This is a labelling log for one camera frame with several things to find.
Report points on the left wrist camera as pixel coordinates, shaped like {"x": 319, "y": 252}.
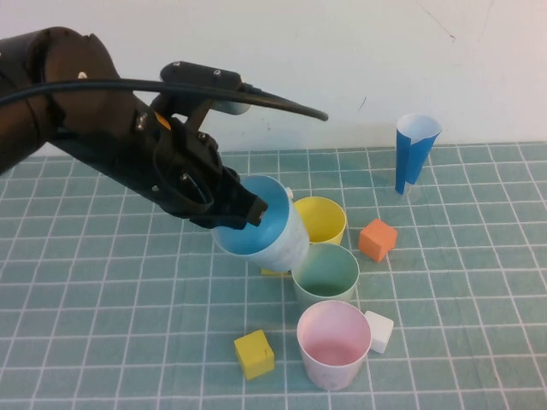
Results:
{"x": 196, "y": 74}

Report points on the pink plastic cup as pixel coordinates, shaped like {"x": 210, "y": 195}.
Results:
{"x": 333, "y": 337}

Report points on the orange foam cube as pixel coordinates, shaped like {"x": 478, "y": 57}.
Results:
{"x": 376, "y": 241}

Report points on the light blue plastic cup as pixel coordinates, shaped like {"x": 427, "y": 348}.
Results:
{"x": 284, "y": 247}

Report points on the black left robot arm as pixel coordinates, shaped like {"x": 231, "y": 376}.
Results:
{"x": 85, "y": 117}

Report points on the green plastic cup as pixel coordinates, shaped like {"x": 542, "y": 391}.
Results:
{"x": 327, "y": 273}

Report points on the yellow plastic cup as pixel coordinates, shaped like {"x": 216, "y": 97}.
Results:
{"x": 325, "y": 222}

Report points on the white foam cube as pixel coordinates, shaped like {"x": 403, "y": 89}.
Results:
{"x": 379, "y": 331}

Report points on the green and white glue stick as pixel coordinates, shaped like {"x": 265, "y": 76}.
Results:
{"x": 290, "y": 193}

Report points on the green grid table mat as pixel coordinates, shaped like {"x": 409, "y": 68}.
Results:
{"x": 85, "y": 277}

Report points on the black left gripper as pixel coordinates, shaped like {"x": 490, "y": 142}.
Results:
{"x": 192, "y": 171}

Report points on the yellow foam cube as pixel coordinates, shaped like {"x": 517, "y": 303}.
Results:
{"x": 254, "y": 354}
{"x": 271, "y": 271}

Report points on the blue rolled paper cone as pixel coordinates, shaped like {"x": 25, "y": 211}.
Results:
{"x": 412, "y": 162}

